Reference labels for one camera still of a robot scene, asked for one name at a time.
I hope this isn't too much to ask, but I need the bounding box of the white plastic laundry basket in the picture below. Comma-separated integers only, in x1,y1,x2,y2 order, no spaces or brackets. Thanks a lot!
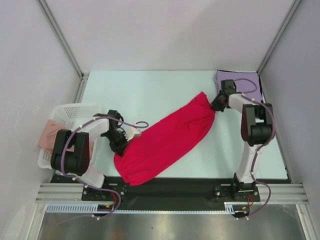
37,103,102,169

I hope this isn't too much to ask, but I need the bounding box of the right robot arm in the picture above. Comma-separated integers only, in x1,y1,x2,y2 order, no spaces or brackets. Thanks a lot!
211,79,276,201

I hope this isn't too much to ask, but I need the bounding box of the pink t shirt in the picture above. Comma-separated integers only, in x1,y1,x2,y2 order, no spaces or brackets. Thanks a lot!
37,118,95,153

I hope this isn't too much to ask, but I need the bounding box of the left aluminium frame post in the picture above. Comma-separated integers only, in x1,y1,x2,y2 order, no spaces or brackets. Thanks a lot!
36,0,84,79

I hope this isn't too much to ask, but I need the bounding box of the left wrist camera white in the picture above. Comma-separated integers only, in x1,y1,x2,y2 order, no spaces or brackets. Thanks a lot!
125,126,141,141

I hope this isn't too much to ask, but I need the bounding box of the aluminium rail front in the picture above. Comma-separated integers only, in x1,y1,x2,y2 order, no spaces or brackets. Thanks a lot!
35,183,309,205

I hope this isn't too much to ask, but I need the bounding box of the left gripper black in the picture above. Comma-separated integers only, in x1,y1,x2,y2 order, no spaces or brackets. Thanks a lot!
103,130,132,157

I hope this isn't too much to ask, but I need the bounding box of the folded purple t shirt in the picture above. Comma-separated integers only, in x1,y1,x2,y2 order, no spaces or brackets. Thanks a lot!
213,70,263,102

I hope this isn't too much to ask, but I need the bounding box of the right aluminium frame post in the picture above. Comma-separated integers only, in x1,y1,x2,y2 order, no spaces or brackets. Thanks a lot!
257,0,303,75

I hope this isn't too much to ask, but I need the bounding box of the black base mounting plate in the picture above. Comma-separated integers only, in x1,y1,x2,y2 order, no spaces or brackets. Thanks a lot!
51,174,292,211

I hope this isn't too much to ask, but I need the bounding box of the white slotted cable duct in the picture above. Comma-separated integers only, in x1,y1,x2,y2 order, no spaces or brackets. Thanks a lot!
46,203,246,215

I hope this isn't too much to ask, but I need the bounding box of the red t shirt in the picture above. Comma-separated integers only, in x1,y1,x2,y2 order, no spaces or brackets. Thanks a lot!
114,92,216,186

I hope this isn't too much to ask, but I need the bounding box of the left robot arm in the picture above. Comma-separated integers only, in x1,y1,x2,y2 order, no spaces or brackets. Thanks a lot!
50,110,136,200

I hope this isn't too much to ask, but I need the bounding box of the aluminium frame post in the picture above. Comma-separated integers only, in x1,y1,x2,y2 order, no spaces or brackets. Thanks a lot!
257,0,303,75
36,0,84,79

